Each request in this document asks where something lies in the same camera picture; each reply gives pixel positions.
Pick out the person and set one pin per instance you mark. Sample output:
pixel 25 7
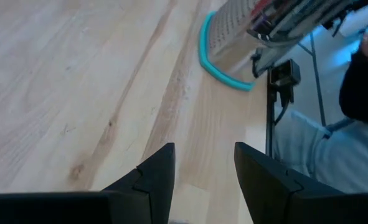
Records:
pixel 342 155

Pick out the black frame clamp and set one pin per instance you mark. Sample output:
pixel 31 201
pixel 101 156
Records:
pixel 284 74

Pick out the teal box grater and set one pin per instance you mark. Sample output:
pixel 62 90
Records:
pixel 230 31

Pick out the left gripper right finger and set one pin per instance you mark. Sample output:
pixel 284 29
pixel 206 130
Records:
pixel 264 186

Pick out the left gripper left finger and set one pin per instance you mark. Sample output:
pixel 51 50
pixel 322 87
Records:
pixel 152 186

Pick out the black table frame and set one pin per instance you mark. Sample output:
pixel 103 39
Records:
pixel 270 130

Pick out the thin black rod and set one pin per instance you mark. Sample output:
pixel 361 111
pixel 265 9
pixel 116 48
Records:
pixel 317 81

